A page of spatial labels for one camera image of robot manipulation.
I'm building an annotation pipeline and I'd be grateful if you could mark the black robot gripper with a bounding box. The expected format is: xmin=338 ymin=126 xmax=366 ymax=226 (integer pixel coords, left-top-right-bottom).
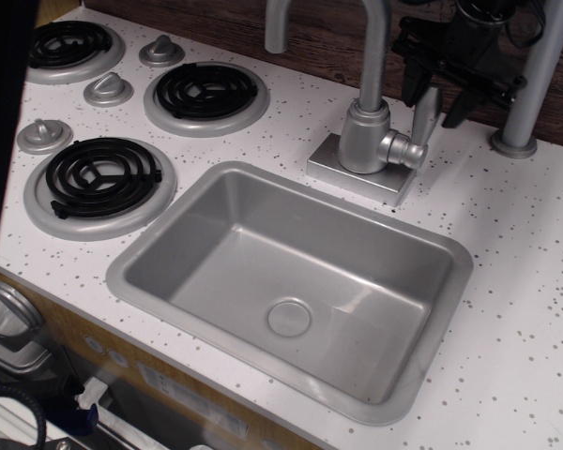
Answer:
xmin=392 ymin=1 xmax=526 ymax=128

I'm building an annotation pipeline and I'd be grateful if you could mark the silver knob top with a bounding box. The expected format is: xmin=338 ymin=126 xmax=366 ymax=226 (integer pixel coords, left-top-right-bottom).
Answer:
xmin=139 ymin=35 xmax=185 ymax=68

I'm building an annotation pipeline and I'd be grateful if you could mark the grey plastic sink basin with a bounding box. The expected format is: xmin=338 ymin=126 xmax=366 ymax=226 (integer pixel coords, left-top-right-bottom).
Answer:
xmin=106 ymin=162 xmax=473 ymax=426

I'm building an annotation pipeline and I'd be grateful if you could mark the silver knob middle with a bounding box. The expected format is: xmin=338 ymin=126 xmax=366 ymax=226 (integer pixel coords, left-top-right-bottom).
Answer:
xmin=84 ymin=72 xmax=133 ymax=108

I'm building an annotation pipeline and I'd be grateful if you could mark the silver knob lower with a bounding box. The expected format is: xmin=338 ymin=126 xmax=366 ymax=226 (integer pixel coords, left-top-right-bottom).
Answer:
xmin=16 ymin=119 xmax=73 ymax=155

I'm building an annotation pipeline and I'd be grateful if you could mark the back right stove burner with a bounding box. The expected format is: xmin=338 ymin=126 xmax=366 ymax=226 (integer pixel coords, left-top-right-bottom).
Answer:
xmin=144 ymin=62 xmax=269 ymax=138

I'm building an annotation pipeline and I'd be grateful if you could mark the back left stove burner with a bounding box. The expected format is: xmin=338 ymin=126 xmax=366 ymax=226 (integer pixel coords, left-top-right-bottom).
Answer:
xmin=26 ymin=21 xmax=125 ymax=85

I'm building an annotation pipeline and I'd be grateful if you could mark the silver gooseneck faucet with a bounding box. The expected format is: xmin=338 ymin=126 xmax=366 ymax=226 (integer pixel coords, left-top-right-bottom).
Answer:
xmin=264 ymin=0 xmax=418 ymax=206

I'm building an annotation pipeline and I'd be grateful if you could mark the black coiled cable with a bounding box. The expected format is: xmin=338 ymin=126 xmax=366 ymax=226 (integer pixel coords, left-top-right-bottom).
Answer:
xmin=0 ymin=382 xmax=48 ymax=444

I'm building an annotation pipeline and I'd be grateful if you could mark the silver faucet lever handle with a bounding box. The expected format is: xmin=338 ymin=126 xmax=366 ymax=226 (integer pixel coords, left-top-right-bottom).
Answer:
xmin=378 ymin=84 xmax=443 ymax=170

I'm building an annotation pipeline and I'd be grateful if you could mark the stove burner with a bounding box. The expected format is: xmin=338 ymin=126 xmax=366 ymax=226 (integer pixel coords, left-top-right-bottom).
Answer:
xmin=26 ymin=21 xmax=125 ymax=85
xmin=23 ymin=137 xmax=176 ymax=242
xmin=144 ymin=62 xmax=269 ymax=138

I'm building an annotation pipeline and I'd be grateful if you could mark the front right stove burner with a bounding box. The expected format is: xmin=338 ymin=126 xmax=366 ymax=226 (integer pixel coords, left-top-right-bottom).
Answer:
xmin=23 ymin=137 xmax=176 ymax=242

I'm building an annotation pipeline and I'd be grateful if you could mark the grey support pole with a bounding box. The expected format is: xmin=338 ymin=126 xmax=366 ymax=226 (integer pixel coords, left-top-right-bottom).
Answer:
xmin=491 ymin=1 xmax=563 ymax=159

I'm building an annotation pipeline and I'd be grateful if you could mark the silver knob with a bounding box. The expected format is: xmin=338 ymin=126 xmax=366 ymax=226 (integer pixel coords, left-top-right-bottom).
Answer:
xmin=139 ymin=35 xmax=185 ymax=68
xmin=84 ymin=72 xmax=133 ymax=108
xmin=16 ymin=119 xmax=73 ymax=155

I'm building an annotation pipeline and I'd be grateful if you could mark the grey oven door handle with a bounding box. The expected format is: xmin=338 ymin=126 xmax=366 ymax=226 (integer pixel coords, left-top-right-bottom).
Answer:
xmin=0 ymin=341 xmax=53 ymax=378

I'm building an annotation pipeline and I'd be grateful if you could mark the silver oven dial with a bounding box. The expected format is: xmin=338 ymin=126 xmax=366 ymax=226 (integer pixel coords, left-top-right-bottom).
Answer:
xmin=0 ymin=281 xmax=44 ymax=352

